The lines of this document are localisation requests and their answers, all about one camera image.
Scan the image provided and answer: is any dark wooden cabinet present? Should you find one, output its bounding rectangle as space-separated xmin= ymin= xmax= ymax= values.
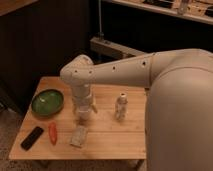
xmin=0 ymin=0 xmax=89 ymax=114

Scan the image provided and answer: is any vertical metal pole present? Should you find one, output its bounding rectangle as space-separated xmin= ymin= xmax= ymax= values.
xmin=98 ymin=0 xmax=104 ymax=41

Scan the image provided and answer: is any grey metal beam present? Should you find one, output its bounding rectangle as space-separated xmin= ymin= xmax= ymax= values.
xmin=90 ymin=37 xmax=143 ymax=59

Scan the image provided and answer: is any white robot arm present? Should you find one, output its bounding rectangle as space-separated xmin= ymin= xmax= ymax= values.
xmin=60 ymin=49 xmax=213 ymax=171

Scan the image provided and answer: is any wooden side table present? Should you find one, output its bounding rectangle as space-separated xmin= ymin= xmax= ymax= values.
xmin=9 ymin=77 xmax=146 ymax=160

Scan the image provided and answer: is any red pepper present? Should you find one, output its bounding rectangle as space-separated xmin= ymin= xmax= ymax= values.
xmin=48 ymin=122 xmax=57 ymax=145

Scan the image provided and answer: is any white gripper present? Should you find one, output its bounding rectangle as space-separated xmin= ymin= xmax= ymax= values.
xmin=71 ymin=84 xmax=94 ymax=121

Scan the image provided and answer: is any cluttered back shelf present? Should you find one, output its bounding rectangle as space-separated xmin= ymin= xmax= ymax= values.
xmin=105 ymin=0 xmax=213 ymax=25

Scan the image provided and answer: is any beige sponge block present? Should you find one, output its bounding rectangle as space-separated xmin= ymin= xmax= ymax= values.
xmin=70 ymin=125 xmax=88 ymax=148

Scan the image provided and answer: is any black remote control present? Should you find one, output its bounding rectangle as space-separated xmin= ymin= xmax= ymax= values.
xmin=21 ymin=126 xmax=44 ymax=151

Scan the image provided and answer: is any green ceramic bowl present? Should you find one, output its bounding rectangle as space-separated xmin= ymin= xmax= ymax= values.
xmin=31 ymin=89 xmax=64 ymax=117

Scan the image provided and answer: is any small clear bottle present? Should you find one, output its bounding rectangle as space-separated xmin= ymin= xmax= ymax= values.
xmin=115 ymin=93 xmax=128 ymax=121

